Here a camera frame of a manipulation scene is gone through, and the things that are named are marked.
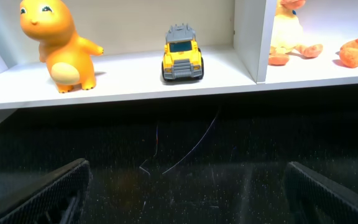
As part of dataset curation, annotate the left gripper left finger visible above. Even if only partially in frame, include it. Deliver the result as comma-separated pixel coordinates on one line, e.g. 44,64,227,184
0,157,93,224

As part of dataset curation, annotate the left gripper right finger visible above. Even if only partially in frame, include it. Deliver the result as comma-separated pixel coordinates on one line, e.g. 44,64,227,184
282,161,358,224

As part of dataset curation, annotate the orange toy dinosaur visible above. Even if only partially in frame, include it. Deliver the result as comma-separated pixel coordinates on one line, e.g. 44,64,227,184
19,0,105,94

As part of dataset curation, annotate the white shelf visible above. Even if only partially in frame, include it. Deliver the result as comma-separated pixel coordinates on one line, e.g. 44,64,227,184
0,0,358,139

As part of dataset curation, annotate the grey and yellow toy truck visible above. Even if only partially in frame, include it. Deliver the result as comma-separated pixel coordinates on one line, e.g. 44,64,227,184
161,23,205,83

